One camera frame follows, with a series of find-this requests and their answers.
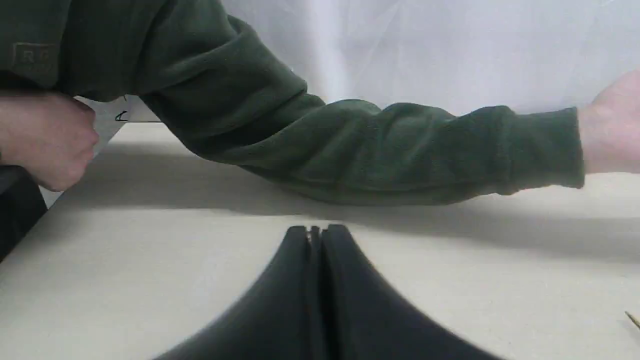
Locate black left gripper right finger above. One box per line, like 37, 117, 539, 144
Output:
320, 224, 496, 360

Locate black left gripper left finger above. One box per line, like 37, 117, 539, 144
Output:
159, 226, 321, 360

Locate bare left hand fist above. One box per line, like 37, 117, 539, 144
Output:
0, 91, 99, 192

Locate open bare right hand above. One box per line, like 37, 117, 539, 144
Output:
577, 68, 640, 174

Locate black gold handled screwdriver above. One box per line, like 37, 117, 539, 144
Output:
624, 310, 640, 330

